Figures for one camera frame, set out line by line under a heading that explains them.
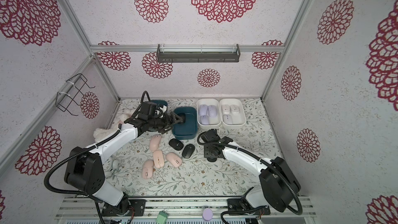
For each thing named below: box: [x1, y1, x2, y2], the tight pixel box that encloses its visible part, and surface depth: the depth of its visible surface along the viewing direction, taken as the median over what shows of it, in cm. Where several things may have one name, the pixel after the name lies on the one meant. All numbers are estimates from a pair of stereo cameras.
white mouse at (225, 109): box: [221, 104, 231, 115], surface depth 112 cm
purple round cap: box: [202, 207, 213, 222], surface depth 66 cm
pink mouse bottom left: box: [141, 159, 154, 180], surface depth 85 cm
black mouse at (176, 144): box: [168, 138, 184, 151], surface depth 96 cm
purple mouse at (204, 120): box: [200, 115, 210, 125], surface depth 108 cm
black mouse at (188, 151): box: [181, 143, 196, 159], surface depth 94 cm
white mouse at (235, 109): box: [230, 104, 240, 115], surface depth 113 cm
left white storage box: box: [196, 98, 222, 131], surface depth 112 cm
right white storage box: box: [219, 98, 247, 129], surface depth 112 cm
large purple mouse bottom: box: [207, 104, 218, 118], surface depth 112 cm
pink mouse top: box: [149, 133, 162, 152], surface depth 97 cm
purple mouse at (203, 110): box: [199, 104, 208, 117], surface depth 112 cm
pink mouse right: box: [165, 152, 183, 168], surface depth 89 cm
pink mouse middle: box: [152, 150, 165, 168], surface depth 89 cm
